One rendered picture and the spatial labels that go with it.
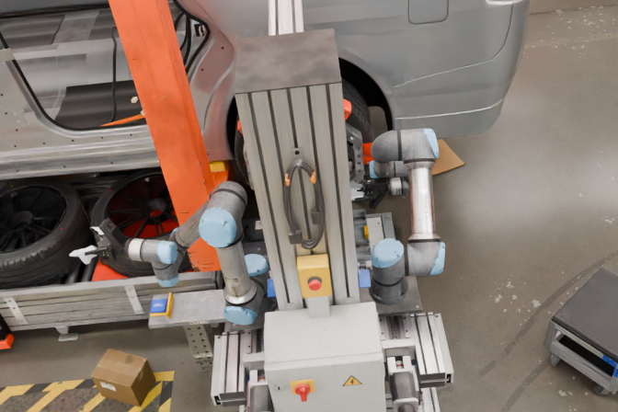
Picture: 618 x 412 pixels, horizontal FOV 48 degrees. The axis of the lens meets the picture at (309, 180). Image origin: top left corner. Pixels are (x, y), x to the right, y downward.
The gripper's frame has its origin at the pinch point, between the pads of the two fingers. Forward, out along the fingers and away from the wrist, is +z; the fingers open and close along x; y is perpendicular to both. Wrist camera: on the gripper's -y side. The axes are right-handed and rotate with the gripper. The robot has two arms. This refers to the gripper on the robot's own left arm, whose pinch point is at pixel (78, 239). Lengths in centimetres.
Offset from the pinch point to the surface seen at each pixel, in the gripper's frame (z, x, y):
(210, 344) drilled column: -18, 45, 97
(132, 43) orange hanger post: -14, 42, -56
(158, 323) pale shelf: 0, 34, 75
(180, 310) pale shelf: -8, 42, 74
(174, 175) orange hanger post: -15, 50, 5
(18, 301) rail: 82, 47, 85
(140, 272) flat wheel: 26, 71, 81
